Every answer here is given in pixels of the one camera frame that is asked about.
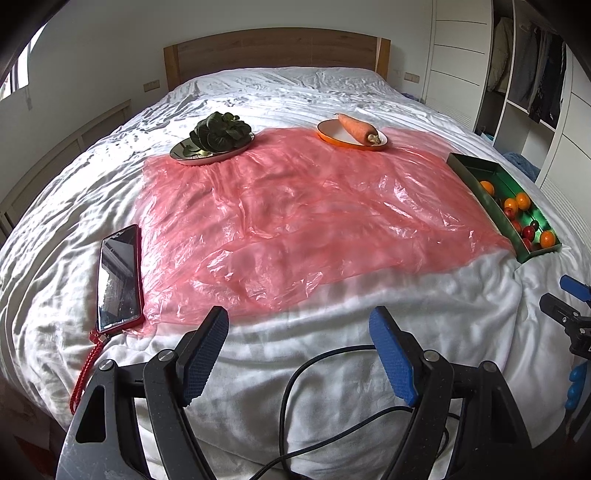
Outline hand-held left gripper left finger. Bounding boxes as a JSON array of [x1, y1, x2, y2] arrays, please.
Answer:
[[54, 305, 230, 480]]

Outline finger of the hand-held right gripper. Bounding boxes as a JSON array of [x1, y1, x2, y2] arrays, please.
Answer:
[[560, 275, 591, 303], [539, 293, 585, 326]]

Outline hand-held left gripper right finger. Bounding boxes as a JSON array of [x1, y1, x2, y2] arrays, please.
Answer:
[[368, 305, 536, 480]]

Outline green rectangular tray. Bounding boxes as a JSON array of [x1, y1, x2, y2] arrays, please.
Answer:
[[446, 152, 562, 264]]

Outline person's right hand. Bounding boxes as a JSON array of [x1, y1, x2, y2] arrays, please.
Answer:
[[566, 362, 589, 411]]

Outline smartphone with red case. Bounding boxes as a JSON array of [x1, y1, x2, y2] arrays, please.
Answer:
[[95, 224, 144, 334]]

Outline blue cloth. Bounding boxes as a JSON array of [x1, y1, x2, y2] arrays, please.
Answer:
[[503, 152, 541, 183]]

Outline pink plastic sheet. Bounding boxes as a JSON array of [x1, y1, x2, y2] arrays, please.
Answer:
[[139, 127, 515, 324]]

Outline patterned grey plate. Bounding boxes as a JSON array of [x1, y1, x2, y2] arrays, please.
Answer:
[[169, 131, 256, 166]]

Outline hanging dark clothes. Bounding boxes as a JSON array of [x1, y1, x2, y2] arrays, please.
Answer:
[[485, 16, 568, 130]]

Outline green leafy vegetable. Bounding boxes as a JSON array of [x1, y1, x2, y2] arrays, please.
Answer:
[[189, 112, 253, 151]]

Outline carrot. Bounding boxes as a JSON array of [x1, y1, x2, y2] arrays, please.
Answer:
[[337, 113, 382, 145]]

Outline white plate with orange rim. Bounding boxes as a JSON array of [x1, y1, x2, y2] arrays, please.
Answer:
[[316, 119, 389, 151]]

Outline white wardrobe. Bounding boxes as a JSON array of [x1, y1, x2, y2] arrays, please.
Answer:
[[425, 0, 591, 217]]

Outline wooden headboard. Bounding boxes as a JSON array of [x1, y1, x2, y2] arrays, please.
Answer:
[[164, 28, 391, 92]]

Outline window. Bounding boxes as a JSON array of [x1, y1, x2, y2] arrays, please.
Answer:
[[0, 28, 35, 100]]

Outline black cable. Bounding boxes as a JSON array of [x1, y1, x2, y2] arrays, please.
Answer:
[[276, 344, 451, 480]]

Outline red phone strap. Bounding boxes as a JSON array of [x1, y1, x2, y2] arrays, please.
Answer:
[[69, 330, 112, 415]]

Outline low white wall cabinet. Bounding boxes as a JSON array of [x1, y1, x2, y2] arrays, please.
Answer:
[[0, 99, 132, 232]]

